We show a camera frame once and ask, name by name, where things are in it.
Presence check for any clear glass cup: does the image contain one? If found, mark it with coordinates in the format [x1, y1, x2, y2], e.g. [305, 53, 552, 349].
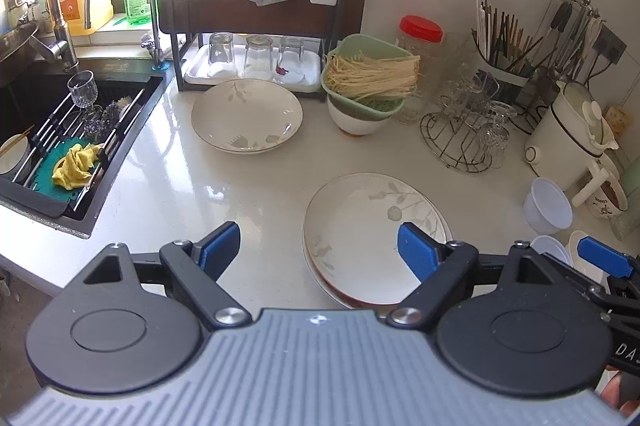
[440, 76, 488, 117]
[482, 100, 518, 169]

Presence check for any floral print bowl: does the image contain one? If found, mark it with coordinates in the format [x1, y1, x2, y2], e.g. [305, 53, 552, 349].
[585, 178, 630, 219]

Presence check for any glass jar with red lid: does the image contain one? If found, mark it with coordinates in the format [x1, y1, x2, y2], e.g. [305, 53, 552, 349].
[392, 16, 446, 127]

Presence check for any arched steel faucet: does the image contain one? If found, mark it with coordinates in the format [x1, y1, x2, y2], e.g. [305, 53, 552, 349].
[84, 0, 168, 69]

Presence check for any white drain tray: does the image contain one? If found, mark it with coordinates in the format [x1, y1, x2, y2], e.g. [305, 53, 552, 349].
[182, 43, 323, 89]

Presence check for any black kitchen sink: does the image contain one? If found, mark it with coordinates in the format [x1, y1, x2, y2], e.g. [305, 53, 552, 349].
[0, 58, 168, 239]

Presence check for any dark dish rack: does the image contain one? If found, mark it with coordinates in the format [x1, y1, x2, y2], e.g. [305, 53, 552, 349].
[159, 0, 377, 99]

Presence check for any row of hanging utensils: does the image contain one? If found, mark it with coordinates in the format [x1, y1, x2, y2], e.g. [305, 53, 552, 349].
[550, 0, 608, 71]

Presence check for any white electric kettle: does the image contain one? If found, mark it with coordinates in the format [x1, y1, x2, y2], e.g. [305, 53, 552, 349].
[524, 80, 621, 207]

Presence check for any upturned drinking glass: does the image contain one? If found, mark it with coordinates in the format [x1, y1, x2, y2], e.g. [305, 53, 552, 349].
[243, 34, 275, 81]
[275, 36, 306, 82]
[207, 32, 236, 79]

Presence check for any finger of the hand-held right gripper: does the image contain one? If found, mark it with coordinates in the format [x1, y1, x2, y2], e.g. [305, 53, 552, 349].
[577, 237, 640, 307]

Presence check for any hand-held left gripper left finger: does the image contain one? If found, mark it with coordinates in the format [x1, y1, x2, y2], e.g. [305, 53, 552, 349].
[82, 222, 253, 329]

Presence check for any brown paper packet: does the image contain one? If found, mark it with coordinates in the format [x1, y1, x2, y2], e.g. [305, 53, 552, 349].
[602, 106, 628, 137]

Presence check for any steel wool scrubber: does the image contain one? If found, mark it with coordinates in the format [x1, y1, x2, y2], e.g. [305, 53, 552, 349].
[82, 98, 133, 141]

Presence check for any white bowl with chopsticks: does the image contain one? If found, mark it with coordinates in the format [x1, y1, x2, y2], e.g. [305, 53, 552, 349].
[0, 124, 36, 177]

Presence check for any white ceramic bowl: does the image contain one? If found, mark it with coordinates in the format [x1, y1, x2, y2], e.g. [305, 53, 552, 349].
[567, 230, 608, 284]
[530, 234, 576, 267]

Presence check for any textured glass pitcher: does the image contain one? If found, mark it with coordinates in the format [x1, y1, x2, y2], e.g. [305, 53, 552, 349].
[607, 156, 640, 241]

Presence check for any white green chopstick holder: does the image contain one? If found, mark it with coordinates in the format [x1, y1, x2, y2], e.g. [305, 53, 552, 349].
[472, 50, 533, 107]

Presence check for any leaf print deep plate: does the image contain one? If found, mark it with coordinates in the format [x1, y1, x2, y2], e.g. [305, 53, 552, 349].
[191, 78, 304, 154]

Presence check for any steel pot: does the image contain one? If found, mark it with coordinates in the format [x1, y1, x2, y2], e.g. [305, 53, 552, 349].
[0, 23, 41, 64]

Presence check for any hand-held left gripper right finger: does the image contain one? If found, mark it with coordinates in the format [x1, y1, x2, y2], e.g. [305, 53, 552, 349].
[387, 222, 571, 329]

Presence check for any roll-up sink rack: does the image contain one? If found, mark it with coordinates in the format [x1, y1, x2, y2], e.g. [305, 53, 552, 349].
[12, 88, 151, 207]

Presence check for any tall steel faucet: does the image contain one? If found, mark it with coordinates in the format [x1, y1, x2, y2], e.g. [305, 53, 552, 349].
[0, 0, 80, 71]

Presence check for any stemmed wine glass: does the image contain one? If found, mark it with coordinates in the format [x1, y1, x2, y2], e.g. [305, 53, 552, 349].
[67, 70, 103, 121]

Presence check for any green sink mat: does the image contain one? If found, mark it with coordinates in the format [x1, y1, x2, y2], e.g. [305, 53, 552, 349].
[27, 136, 108, 204]

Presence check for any dark wall socket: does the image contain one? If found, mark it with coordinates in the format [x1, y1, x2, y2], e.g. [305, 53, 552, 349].
[592, 23, 628, 66]

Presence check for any dried noodles bundle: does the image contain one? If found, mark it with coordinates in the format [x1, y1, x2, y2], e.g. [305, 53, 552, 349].
[325, 53, 422, 101]

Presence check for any brown rimmed plate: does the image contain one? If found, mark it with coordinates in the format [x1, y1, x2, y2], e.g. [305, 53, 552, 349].
[302, 231, 401, 311]

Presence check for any yellow cloth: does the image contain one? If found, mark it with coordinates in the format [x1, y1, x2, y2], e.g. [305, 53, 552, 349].
[51, 143, 103, 191]

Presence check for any wire glass rack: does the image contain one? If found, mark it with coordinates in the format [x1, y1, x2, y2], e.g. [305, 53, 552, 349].
[419, 73, 516, 174]

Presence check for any leaf print white plate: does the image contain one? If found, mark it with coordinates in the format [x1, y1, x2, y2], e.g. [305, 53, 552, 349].
[304, 173, 453, 307]

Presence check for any white bowl with brown foot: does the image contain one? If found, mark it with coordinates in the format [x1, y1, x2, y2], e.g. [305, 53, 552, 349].
[327, 96, 393, 137]

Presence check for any white plastic cup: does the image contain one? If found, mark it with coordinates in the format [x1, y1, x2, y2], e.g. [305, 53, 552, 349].
[522, 177, 574, 235]

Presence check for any green colander basket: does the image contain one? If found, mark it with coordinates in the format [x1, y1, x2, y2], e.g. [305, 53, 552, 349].
[321, 34, 422, 117]

